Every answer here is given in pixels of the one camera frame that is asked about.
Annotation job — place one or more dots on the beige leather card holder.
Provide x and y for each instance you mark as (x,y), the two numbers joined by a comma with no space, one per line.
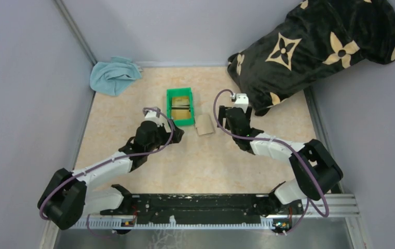
(203,125)

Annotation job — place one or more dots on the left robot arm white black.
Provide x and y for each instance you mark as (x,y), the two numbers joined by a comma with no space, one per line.
(70,195)

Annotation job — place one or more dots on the light blue cloth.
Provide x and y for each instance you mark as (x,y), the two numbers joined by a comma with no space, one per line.
(113,77)

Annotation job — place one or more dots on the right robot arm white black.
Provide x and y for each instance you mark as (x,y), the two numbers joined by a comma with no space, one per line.
(315,170)

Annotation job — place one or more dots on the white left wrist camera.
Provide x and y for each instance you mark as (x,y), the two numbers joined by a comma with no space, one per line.
(152,114)

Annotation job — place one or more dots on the black floral pillow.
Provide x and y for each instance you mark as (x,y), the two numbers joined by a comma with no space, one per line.
(317,39)

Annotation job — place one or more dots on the green plastic bin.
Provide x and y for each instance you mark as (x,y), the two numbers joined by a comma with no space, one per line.
(174,92)

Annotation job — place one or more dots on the aluminium rail frame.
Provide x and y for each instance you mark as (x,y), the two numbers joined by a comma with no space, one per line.
(339,206)

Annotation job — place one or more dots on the gold card in bin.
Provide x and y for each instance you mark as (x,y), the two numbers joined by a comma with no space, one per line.
(180,108)

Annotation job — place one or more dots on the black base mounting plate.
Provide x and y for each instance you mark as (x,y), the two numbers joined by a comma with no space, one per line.
(224,209)

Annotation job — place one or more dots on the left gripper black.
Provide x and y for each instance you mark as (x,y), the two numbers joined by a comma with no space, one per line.
(177,135)

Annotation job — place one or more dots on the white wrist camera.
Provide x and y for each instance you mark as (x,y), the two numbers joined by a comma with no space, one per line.
(241,101)
(152,114)

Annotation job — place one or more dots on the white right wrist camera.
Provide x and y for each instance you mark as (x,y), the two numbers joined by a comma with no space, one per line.
(241,101)

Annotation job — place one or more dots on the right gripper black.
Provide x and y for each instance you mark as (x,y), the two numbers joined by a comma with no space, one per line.
(222,115)

